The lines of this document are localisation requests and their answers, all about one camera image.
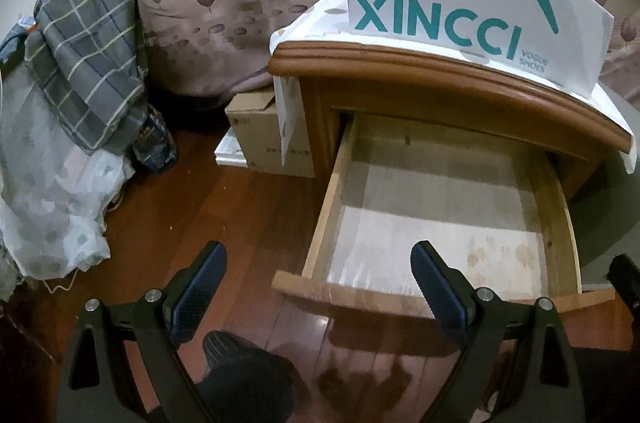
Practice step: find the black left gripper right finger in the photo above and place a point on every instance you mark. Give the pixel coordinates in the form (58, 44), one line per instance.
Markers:
(542, 384)

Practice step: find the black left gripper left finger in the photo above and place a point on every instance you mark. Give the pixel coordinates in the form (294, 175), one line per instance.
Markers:
(97, 384)

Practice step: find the wooden nightstand drawer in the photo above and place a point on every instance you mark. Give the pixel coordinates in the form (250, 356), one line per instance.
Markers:
(492, 208)

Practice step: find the dark slipper foot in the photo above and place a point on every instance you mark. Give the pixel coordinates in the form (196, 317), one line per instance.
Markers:
(245, 383)

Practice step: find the white leaf-print bedsheet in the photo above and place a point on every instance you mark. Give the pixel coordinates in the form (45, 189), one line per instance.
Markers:
(53, 195)

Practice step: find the dark blue printed bag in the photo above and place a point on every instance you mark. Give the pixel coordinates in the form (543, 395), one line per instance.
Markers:
(155, 148)

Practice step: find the white XINCCI shoe box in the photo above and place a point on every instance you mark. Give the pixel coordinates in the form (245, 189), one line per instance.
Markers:
(561, 41)

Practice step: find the brown wooden nightstand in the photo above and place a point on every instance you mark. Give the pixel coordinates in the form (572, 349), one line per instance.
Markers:
(342, 76)

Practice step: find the cardboard box beside nightstand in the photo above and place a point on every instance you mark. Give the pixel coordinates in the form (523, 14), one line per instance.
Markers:
(253, 140)

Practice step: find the grey plaid cloth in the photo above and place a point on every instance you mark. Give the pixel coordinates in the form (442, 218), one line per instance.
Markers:
(88, 58)

